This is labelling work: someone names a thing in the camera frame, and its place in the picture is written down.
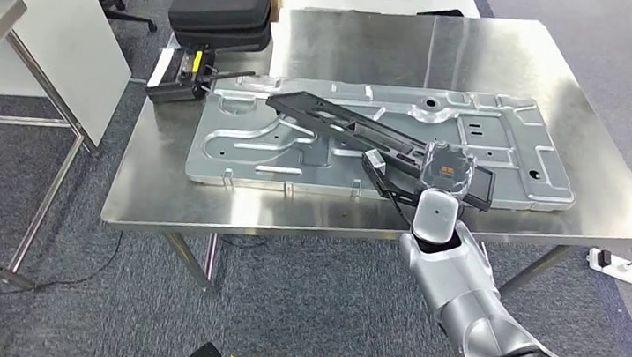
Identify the stainless steel workbench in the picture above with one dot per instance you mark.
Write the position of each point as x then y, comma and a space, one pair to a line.
365, 47

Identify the black zippered hard case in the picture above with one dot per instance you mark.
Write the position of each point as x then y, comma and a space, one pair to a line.
219, 8

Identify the black plastic plate bracket part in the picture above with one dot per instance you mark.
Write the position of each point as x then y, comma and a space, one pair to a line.
322, 116

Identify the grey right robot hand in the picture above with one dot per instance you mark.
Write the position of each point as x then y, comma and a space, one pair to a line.
447, 170

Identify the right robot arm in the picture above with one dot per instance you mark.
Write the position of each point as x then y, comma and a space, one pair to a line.
458, 274

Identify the white power strip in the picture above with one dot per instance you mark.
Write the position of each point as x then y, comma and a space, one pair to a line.
620, 272

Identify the black power plug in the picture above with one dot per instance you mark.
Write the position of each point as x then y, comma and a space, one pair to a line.
604, 258

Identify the flat black item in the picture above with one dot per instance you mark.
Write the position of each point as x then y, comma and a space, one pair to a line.
439, 11

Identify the black device with antenna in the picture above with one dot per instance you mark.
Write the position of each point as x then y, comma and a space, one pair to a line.
182, 87

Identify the silver stamped sheet metal panel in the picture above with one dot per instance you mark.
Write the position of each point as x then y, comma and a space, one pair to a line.
271, 161

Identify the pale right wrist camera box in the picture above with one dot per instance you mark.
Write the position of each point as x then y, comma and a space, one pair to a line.
375, 161

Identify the black right camera bracket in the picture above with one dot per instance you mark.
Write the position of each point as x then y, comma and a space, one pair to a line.
391, 188

